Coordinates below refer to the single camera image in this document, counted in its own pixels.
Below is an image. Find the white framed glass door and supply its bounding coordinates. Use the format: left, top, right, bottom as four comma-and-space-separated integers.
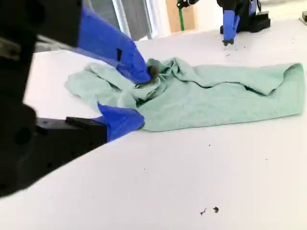
88, 0, 155, 41

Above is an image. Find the grey metal bracket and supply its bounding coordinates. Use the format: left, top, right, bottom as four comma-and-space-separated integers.
298, 9, 307, 25

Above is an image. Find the green post with black clamp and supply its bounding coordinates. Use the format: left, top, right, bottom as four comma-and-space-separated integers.
176, 0, 200, 32

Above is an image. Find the mint green cloth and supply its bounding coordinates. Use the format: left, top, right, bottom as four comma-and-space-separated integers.
65, 57, 306, 132

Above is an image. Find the light wooden board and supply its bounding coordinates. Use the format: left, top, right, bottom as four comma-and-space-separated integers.
165, 0, 199, 33

